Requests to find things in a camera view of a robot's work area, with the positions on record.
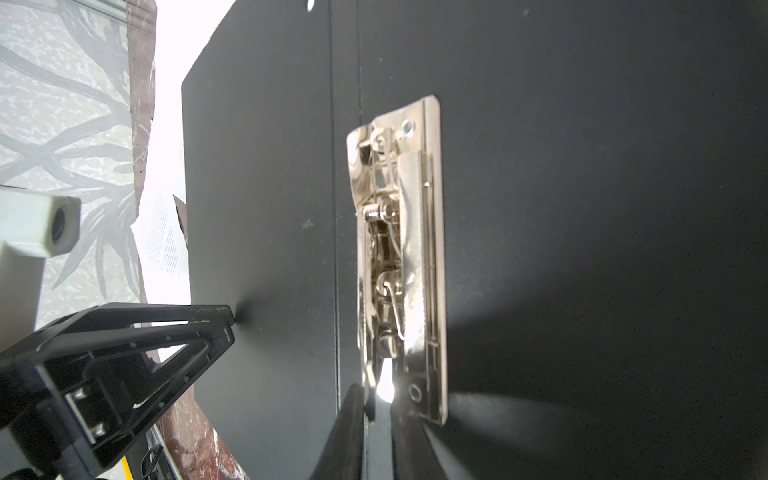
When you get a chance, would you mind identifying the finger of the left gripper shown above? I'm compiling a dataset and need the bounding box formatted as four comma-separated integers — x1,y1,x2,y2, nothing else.
1,303,234,479

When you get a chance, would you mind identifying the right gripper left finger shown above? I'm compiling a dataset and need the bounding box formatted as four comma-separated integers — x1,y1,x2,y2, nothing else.
310,384,365,480

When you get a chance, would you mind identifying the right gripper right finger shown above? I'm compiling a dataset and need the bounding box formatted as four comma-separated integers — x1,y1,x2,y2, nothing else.
390,397,447,480

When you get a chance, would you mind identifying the black folder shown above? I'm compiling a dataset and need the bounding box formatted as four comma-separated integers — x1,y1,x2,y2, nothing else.
182,1,767,479

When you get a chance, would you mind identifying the metal lever clip mechanism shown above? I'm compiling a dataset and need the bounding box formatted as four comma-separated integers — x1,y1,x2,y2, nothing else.
346,95,448,425

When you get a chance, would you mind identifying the printed paper sheet middle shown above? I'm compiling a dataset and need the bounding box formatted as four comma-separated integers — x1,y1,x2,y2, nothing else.
131,1,233,305

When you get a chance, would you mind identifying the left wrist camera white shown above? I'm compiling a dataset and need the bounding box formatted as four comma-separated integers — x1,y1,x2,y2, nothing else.
1,186,81,350

